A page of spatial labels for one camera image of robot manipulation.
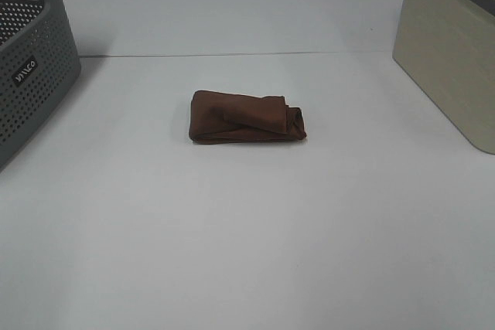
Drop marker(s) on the brown towel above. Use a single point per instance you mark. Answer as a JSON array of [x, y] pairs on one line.
[[220, 118]]

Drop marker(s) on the grey perforated plastic basket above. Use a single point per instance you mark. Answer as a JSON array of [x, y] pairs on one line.
[[39, 65]]

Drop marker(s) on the beige storage bin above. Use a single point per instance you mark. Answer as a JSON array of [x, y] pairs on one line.
[[447, 49]]

